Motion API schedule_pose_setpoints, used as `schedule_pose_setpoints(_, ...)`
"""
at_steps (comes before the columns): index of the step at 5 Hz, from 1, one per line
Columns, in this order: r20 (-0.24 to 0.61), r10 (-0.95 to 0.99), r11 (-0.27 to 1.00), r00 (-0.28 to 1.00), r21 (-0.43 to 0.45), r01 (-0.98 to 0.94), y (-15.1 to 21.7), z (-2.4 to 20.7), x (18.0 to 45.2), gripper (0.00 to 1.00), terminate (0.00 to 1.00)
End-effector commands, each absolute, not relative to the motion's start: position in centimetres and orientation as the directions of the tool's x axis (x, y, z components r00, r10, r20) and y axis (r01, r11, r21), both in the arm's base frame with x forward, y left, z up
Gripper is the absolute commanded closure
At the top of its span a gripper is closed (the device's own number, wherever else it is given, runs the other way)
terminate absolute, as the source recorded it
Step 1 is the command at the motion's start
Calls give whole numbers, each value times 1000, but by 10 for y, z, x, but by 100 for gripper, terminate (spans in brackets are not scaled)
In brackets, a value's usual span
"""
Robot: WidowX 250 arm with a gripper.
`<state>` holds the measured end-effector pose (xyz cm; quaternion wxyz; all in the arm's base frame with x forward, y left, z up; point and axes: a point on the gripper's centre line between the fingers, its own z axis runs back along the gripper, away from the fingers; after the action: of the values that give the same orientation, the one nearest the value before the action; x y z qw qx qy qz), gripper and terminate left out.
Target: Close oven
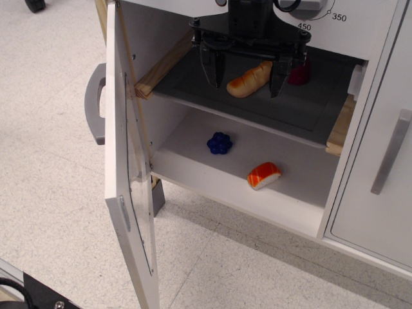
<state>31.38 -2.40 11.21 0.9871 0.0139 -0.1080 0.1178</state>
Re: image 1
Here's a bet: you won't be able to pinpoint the white toy kitchen cabinet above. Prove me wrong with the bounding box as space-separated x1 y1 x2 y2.
115 1 411 278

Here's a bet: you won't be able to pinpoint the black cable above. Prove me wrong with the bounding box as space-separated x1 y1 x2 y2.
0 277 36 309

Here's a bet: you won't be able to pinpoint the grey oven door handle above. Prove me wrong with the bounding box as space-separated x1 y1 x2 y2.
84 63 106 145

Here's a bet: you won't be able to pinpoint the grey oven tray shelf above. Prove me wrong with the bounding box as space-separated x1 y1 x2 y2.
154 48 362 147

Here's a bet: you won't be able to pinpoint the grey oven temperature knob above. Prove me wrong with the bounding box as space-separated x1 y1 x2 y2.
279 0 326 12

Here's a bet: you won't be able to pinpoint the white cupboard door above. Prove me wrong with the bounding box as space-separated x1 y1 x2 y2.
324 1 411 273

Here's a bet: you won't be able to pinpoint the red toy fruit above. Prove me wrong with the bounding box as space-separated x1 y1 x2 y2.
287 58 310 86

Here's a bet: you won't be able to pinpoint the blue toy grapes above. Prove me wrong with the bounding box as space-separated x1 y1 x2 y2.
207 132 233 155

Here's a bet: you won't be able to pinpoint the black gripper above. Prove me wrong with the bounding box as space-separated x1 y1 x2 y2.
189 1 312 98

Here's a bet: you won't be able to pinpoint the toy bread loaf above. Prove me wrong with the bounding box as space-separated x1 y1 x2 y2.
226 61 272 98

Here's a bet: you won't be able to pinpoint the white oven door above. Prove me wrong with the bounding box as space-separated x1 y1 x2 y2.
105 1 160 308

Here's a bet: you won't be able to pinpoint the silver cupboard door handle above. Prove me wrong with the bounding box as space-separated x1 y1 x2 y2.
371 109 411 195

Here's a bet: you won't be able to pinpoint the black caster wheel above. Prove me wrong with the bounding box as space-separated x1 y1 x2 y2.
24 0 46 14

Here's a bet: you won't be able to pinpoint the toy salmon sushi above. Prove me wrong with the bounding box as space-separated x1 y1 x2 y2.
247 162 282 190

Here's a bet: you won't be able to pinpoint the grey cabinet leg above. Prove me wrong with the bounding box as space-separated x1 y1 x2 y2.
152 180 165 217

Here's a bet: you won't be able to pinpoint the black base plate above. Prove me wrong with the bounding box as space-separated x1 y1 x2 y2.
23 272 80 309

